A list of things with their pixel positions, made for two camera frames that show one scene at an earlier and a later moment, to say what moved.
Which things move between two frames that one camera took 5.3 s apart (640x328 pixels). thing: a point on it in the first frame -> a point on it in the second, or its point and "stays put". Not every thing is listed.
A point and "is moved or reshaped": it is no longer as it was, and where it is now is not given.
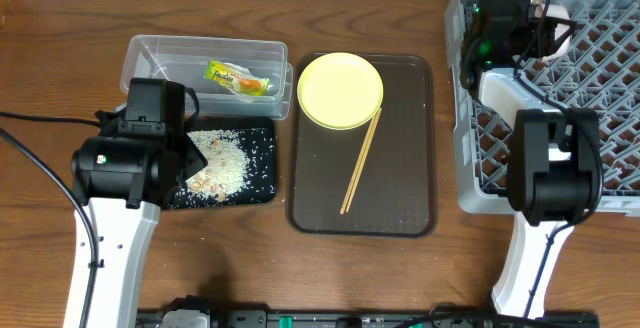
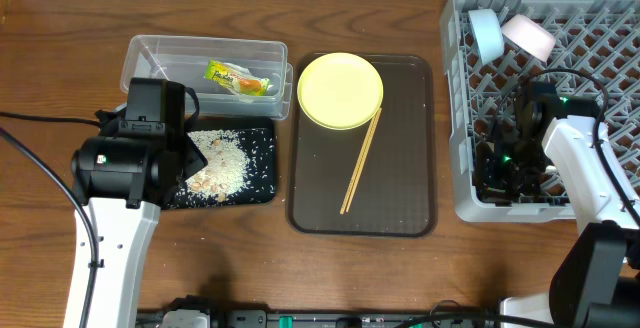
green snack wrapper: x=236 y=78 stays put
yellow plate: x=340 y=91 stays put
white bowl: x=560 y=12 is moved or reshaped
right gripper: x=542 y=41 -> x=492 y=192
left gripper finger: x=193 y=158 stays put
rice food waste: x=227 y=165 stays put
